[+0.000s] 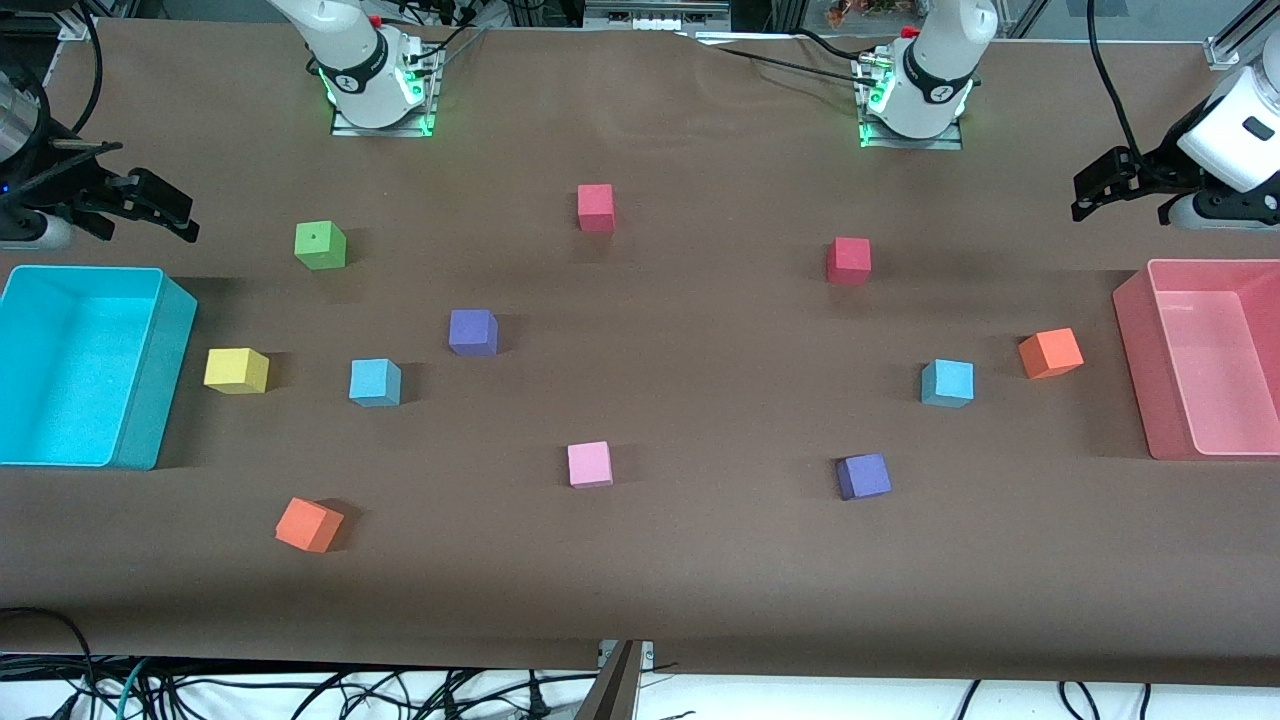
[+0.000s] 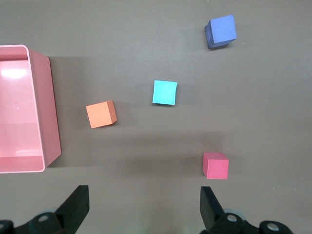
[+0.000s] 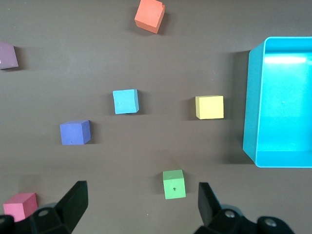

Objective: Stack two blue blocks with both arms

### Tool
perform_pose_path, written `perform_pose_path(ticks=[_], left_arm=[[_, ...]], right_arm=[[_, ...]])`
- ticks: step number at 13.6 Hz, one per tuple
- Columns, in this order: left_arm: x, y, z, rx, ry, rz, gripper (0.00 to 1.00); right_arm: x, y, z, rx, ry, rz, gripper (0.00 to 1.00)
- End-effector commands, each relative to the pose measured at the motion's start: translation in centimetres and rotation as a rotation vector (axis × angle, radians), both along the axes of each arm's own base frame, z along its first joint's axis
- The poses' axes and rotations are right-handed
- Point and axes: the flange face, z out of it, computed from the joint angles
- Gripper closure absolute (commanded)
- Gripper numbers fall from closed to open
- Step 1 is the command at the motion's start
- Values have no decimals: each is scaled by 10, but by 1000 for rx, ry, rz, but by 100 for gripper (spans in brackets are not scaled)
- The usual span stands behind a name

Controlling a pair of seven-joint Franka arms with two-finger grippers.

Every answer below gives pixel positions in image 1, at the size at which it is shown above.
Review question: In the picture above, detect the green foam block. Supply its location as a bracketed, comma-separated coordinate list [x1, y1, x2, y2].
[293, 220, 348, 272]

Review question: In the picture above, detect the aluminium profile post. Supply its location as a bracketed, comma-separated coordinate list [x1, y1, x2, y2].
[573, 640, 656, 720]

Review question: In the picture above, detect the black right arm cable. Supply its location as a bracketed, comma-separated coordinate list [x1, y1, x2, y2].
[68, 0, 105, 136]

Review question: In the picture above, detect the purple foam block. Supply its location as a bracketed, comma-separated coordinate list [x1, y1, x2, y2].
[448, 308, 500, 358]
[835, 452, 893, 502]

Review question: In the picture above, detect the grey equipment box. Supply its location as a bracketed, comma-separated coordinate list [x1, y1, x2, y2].
[584, 0, 733, 33]

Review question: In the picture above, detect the teal floor cable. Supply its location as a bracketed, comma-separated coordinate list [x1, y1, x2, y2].
[113, 657, 153, 720]

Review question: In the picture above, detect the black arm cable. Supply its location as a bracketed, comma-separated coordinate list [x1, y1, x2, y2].
[1087, 0, 1143, 159]
[68, 0, 105, 136]

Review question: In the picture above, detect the pink foam block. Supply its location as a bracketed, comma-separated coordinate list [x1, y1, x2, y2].
[567, 441, 614, 490]

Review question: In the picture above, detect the light blue foam block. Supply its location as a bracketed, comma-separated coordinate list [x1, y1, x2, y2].
[920, 359, 976, 409]
[349, 358, 403, 409]

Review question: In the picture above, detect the red foam block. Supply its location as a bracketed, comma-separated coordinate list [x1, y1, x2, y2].
[826, 236, 873, 287]
[577, 183, 616, 234]

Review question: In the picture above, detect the black cable on table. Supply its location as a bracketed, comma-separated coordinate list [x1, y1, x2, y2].
[690, 38, 873, 83]

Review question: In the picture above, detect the yellow foam block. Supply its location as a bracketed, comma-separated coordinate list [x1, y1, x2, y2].
[203, 347, 271, 396]

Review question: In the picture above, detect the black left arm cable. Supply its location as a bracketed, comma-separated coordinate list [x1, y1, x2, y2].
[1087, 0, 1143, 159]

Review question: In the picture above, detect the black looped floor cable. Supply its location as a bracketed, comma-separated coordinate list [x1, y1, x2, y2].
[0, 606, 98, 720]

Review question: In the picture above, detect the pink plastic bin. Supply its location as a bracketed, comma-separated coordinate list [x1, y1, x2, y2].
[1112, 258, 1280, 462]

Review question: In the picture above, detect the cyan plastic bin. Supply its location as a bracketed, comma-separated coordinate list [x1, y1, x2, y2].
[0, 264, 199, 472]

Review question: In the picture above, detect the orange foam block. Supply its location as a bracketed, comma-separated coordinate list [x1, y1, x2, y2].
[1017, 327, 1086, 381]
[274, 496, 346, 555]

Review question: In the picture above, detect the brown table cover sheet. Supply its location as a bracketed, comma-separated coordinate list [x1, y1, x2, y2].
[0, 18, 1280, 688]

